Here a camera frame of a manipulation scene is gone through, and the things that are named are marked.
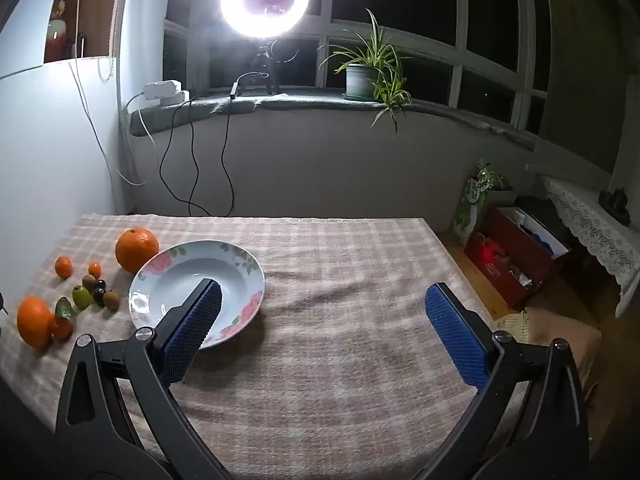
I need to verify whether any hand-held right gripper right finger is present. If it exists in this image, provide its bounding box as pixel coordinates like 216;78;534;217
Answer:
424;282;591;480

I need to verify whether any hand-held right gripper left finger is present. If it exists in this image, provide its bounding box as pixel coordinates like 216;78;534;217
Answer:
55;277;236;480

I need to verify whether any white floral bowl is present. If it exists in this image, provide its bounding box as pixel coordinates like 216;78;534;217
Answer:
129;240;266;350

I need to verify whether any large orange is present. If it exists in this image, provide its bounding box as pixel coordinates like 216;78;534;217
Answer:
115;228;161;273

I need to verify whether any medium orange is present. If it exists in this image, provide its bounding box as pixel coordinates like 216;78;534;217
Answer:
16;296;55;350

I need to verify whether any brown cardboard box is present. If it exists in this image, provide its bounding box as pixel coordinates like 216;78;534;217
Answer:
495;305;603;401

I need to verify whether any red storage box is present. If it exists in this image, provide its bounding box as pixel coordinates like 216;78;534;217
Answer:
464;206;571;311

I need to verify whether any green printed bag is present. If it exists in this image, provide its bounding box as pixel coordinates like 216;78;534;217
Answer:
452;159;516;246

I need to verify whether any checked beige blanket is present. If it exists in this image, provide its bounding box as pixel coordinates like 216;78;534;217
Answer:
0;214;531;480

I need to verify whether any white lace cloth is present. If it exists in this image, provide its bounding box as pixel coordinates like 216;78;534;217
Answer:
542;175;640;318

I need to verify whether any dark small object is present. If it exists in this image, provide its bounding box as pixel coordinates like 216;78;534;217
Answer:
600;187;632;226

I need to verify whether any white power strip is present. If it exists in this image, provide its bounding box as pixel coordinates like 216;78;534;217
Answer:
142;80;191;106

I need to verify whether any potted spider plant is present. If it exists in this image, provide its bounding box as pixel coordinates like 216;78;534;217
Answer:
317;8;416;133

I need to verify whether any black tripod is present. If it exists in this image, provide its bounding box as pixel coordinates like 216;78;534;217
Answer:
247;37;301;96

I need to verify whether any black cable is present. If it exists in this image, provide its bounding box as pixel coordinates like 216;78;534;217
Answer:
158;100;213;217
187;102;213;217
220;72;271;217

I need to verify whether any short white cable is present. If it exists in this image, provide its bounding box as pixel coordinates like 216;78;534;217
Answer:
124;91;156;140

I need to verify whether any long white cable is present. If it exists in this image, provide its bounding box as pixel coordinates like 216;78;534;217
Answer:
67;0;148;187

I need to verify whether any white window frame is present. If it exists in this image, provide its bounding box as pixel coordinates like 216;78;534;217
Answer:
165;0;551;136

